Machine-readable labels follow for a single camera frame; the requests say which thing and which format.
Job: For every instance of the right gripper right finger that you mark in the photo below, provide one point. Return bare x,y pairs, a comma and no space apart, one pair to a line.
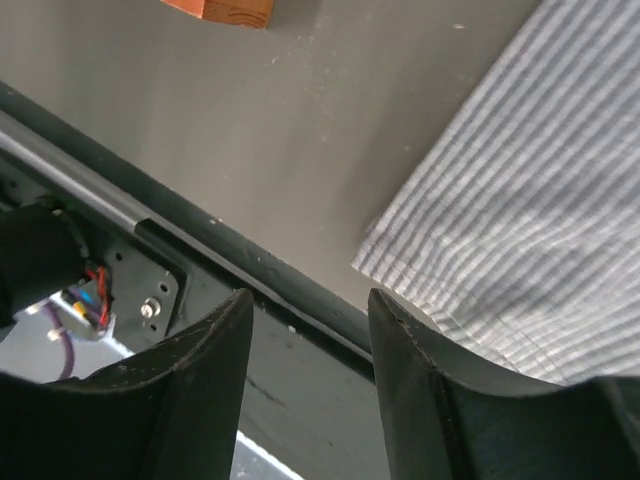
448,413

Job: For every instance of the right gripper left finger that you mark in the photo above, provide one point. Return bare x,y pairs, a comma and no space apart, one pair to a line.
169,412

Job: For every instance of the grey striped underwear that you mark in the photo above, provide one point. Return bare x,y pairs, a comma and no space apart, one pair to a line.
518,234

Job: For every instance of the orange compartment tray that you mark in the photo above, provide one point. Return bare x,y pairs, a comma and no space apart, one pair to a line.
249,13

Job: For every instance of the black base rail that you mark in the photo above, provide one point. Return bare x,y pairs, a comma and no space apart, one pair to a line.
99,262

